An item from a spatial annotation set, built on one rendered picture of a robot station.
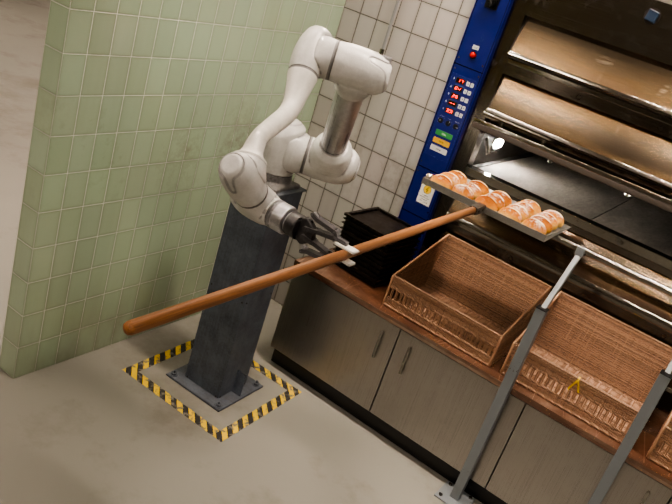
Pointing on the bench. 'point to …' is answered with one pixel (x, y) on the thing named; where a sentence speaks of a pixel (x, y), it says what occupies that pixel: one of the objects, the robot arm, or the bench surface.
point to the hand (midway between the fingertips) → (345, 253)
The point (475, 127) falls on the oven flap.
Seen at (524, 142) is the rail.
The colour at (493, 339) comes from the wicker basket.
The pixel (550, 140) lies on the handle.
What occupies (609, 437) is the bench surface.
